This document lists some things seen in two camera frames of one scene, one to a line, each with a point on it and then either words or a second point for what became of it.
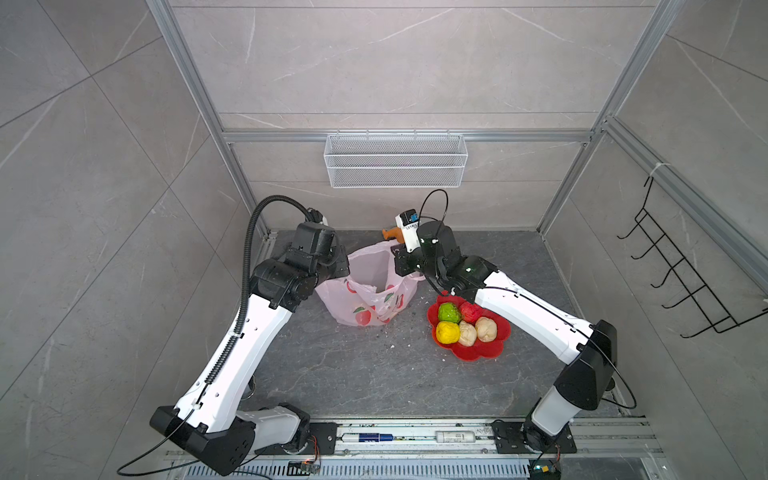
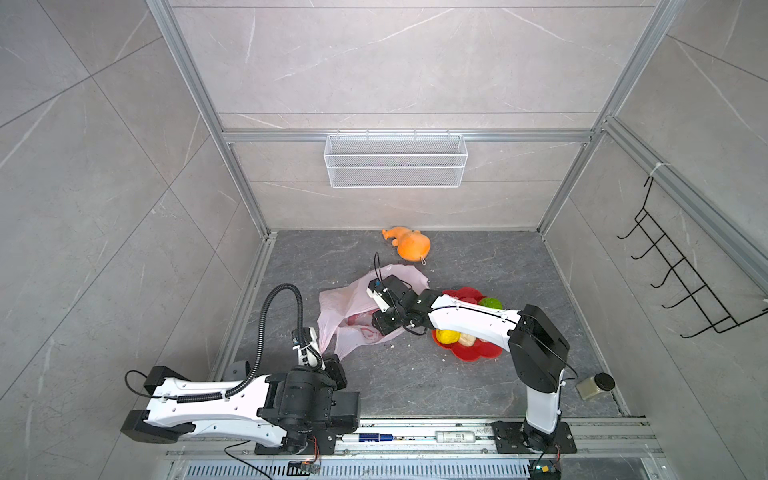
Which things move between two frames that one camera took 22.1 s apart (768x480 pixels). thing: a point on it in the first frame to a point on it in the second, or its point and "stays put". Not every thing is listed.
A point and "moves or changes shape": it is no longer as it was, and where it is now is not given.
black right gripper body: x=416 y=261 to x=389 y=320
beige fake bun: x=467 y=333 stays put
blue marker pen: x=374 y=437 stays put
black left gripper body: x=335 y=265 to x=334 y=383
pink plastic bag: x=373 y=293 moves or changes shape
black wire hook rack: x=720 y=321 stays put
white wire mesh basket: x=395 y=161 stays put
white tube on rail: x=455 y=436 stays put
